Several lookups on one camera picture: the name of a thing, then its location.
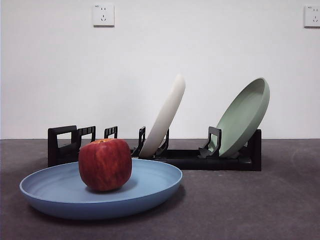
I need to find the red apple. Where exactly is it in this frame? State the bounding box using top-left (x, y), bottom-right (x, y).
top-left (78, 138), bottom-right (133, 193)

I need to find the blue plate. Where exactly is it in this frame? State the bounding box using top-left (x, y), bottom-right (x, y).
top-left (19, 157), bottom-right (184, 221)

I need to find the white plate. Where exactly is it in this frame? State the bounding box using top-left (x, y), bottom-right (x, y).
top-left (139, 73), bottom-right (186, 158)

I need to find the black plate rack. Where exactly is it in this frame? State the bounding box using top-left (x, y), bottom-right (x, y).
top-left (47, 124), bottom-right (263, 172)

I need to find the green plate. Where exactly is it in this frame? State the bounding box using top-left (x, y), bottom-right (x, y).
top-left (215, 77), bottom-right (271, 159)

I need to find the white wall socket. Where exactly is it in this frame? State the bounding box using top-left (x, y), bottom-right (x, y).
top-left (93, 2), bottom-right (116, 28)
top-left (303, 5), bottom-right (320, 29)

